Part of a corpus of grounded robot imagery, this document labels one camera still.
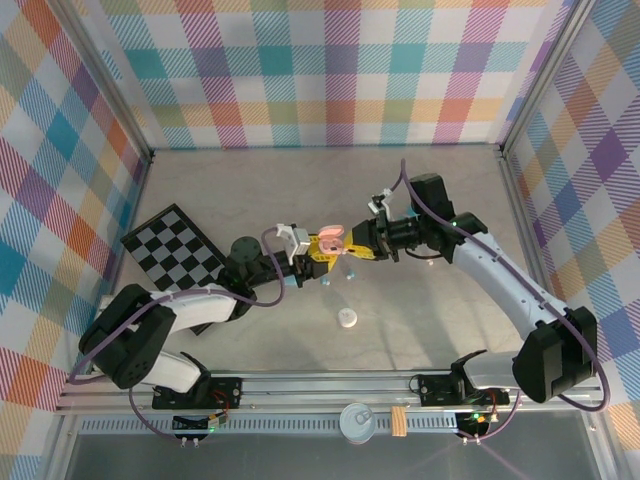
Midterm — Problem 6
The pink earbud charging case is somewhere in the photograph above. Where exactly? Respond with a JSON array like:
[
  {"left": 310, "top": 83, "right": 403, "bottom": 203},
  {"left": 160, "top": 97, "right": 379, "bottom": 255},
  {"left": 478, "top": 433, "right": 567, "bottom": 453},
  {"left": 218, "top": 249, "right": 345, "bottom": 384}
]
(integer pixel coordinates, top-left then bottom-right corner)
[{"left": 318, "top": 224, "right": 350, "bottom": 255}]

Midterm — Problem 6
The black grey folding chessboard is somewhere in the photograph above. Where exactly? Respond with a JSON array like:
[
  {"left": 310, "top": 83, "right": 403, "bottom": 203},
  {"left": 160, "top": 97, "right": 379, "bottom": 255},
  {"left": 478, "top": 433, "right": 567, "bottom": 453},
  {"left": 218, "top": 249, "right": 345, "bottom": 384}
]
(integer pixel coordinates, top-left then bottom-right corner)
[{"left": 121, "top": 202, "right": 236, "bottom": 337}]

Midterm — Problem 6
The small controller circuit board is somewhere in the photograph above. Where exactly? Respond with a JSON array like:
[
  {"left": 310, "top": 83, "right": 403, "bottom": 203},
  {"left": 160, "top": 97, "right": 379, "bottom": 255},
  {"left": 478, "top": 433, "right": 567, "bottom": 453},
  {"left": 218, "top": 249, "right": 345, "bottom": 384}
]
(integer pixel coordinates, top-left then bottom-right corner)
[
  {"left": 455, "top": 409, "right": 500, "bottom": 432},
  {"left": 172, "top": 412, "right": 232, "bottom": 435}
]

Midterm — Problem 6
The silver tin can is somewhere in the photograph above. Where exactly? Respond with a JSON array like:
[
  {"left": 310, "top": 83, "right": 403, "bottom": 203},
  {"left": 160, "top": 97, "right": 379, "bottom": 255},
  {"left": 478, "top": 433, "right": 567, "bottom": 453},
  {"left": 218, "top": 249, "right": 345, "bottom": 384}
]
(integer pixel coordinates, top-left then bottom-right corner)
[{"left": 338, "top": 402, "right": 376, "bottom": 444}]

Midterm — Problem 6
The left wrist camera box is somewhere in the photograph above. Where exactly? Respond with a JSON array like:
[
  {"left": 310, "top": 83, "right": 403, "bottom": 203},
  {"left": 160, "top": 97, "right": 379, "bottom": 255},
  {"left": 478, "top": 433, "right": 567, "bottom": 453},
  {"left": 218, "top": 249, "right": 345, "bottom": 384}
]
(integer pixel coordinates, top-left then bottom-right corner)
[{"left": 276, "top": 223, "right": 312, "bottom": 262}]

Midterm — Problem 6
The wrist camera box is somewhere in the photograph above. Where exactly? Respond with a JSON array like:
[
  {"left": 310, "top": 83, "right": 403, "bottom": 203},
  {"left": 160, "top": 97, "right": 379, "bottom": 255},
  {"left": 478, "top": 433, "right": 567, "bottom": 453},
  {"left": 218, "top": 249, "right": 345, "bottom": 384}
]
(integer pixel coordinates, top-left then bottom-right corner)
[
  {"left": 276, "top": 223, "right": 312, "bottom": 262},
  {"left": 366, "top": 187, "right": 395, "bottom": 217}
]

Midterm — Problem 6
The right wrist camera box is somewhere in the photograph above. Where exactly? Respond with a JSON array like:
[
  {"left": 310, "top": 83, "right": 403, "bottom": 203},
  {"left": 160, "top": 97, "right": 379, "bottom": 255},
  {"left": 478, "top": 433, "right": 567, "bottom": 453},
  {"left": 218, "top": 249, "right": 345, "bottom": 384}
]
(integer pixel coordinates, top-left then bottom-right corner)
[{"left": 366, "top": 187, "right": 395, "bottom": 217}]

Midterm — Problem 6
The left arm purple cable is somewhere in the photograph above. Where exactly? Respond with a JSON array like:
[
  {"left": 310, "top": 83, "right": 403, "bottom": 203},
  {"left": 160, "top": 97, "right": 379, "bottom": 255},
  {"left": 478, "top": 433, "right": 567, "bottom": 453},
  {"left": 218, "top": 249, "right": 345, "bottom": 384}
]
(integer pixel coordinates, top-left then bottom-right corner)
[{"left": 68, "top": 227, "right": 287, "bottom": 441}]

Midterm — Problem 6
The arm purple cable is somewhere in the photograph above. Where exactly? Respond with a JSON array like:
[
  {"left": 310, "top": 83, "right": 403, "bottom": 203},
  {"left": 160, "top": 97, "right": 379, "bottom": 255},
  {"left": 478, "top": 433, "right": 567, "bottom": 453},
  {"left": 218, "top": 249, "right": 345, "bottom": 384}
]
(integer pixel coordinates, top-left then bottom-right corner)
[
  {"left": 68, "top": 227, "right": 287, "bottom": 441},
  {"left": 382, "top": 158, "right": 612, "bottom": 442}
]

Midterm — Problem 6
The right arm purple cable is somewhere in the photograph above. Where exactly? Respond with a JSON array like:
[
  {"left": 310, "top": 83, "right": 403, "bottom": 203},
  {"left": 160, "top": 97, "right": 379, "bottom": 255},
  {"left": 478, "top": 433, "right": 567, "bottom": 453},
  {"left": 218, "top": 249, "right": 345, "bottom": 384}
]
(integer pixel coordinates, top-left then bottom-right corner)
[{"left": 382, "top": 158, "right": 612, "bottom": 442}]

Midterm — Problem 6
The aluminium side rail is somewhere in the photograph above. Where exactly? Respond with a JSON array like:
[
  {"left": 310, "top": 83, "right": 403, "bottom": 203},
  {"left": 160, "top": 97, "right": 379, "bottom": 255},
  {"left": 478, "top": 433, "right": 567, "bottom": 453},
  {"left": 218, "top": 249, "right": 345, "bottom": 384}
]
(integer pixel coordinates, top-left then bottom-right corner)
[
  {"left": 497, "top": 149, "right": 574, "bottom": 371},
  {"left": 89, "top": 152, "right": 156, "bottom": 375}
]

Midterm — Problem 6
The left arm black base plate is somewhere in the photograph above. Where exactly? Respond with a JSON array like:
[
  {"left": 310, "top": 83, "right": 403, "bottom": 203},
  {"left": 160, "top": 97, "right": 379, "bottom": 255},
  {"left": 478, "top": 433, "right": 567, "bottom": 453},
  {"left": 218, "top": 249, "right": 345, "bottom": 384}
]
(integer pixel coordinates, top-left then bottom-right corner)
[{"left": 151, "top": 377, "right": 244, "bottom": 411}]

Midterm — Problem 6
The wide aluminium mounting rail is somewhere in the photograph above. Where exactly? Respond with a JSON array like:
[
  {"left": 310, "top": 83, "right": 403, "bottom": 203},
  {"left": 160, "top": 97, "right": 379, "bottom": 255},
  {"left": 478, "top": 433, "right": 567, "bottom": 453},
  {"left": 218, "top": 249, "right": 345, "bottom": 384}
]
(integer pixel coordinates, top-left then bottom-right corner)
[{"left": 53, "top": 369, "right": 607, "bottom": 416}]

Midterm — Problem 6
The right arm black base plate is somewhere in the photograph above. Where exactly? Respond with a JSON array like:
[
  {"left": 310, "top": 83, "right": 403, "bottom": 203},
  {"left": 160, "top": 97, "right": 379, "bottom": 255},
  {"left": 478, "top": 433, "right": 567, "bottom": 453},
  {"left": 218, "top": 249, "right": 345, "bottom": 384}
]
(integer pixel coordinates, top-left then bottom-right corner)
[{"left": 417, "top": 372, "right": 511, "bottom": 407}]

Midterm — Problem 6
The grey slotted cable duct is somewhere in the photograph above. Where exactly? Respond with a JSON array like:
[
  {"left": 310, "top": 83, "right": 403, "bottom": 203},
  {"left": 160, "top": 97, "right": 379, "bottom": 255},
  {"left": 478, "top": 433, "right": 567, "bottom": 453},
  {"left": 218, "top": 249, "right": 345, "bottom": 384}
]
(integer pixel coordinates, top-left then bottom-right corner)
[{"left": 79, "top": 413, "right": 464, "bottom": 436}]

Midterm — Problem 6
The aluminium corner post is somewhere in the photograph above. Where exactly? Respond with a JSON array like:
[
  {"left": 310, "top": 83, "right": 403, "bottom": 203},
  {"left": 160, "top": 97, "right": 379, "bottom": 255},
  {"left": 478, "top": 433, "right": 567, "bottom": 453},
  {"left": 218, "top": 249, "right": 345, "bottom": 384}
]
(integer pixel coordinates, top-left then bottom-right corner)
[
  {"left": 498, "top": 0, "right": 600, "bottom": 159},
  {"left": 59, "top": 0, "right": 154, "bottom": 166}
]

